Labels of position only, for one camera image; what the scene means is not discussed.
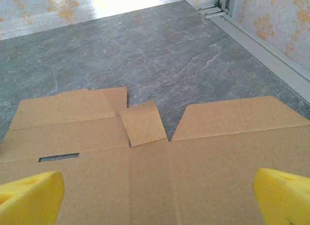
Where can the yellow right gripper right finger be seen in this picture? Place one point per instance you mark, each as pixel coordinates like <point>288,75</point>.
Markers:
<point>283,200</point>

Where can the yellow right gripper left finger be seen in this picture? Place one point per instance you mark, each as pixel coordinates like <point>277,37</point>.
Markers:
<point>31,200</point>

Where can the brown cardboard box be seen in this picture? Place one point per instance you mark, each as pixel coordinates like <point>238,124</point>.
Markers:
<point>155,181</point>

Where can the aluminium side rail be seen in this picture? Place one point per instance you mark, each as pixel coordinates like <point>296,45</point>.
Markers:
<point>266,53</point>

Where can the aluminium frame post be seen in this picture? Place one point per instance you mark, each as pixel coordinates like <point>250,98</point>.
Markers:
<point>228,2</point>

